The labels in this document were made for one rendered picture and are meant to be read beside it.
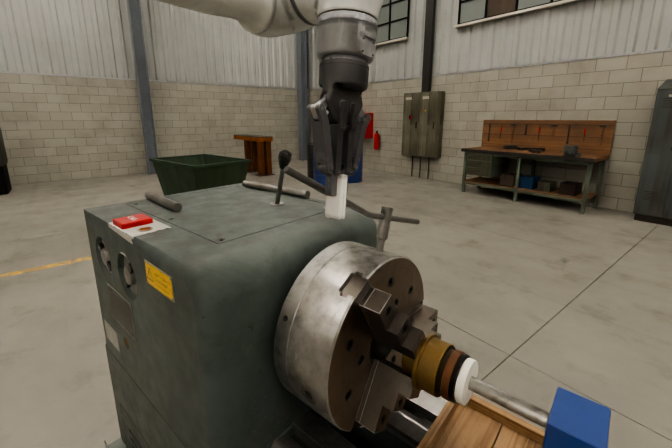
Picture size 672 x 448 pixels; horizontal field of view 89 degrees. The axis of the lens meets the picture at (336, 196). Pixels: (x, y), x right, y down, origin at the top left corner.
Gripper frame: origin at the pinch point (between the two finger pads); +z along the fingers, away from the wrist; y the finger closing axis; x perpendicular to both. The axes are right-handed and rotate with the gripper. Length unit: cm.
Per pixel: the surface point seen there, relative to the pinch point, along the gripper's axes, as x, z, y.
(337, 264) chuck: 1.6, 12.5, 3.5
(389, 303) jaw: -9.2, 15.9, 3.7
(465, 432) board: -18, 45, 22
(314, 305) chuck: 0.8, 17.8, -2.7
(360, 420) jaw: -6.1, 37.9, 3.0
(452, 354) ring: -17.8, 23.2, 9.6
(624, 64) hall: -7, -163, 659
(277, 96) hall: 876, -162, 710
